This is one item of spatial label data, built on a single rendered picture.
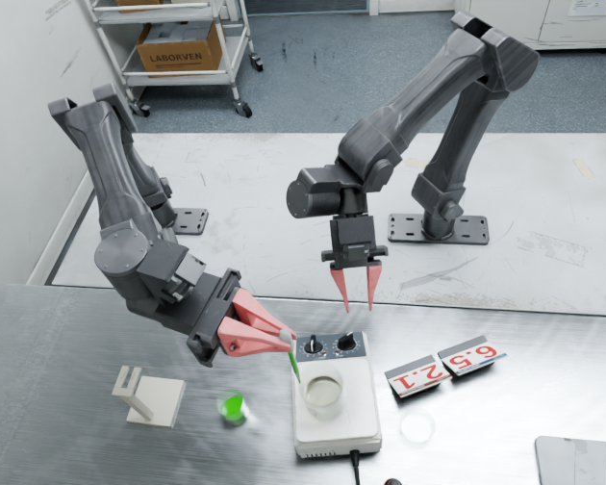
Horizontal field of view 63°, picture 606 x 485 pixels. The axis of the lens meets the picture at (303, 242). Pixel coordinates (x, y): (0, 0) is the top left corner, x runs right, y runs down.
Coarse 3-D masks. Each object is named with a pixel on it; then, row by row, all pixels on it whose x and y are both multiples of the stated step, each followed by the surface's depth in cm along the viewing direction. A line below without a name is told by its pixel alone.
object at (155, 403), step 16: (128, 368) 76; (128, 384) 75; (144, 384) 87; (160, 384) 87; (176, 384) 86; (128, 400) 75; (144, 400) 85; (160, 400) 85; (176, 400) 84; (128, 416) 84; (144, 416) 81; (160, 416) 83
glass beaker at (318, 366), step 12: (312, 360) 69; (324, 360) 69; (312, 372) 71; (324, 372) 72; (336, 372) 69; (300, 384) 68; (312, 408) 67; (324, 408) 66; (336, 408) 68; (324, 420) 70
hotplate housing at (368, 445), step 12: (336, 360) 80; (372, 372) 78; (372, 384) 77; (300, 444) 72; (312, 444) 72; (324, 444) 72; (336, 444) 72; (348, 444) 72; (360, 444) 72; (372, 444) 72; (312, 456) 76
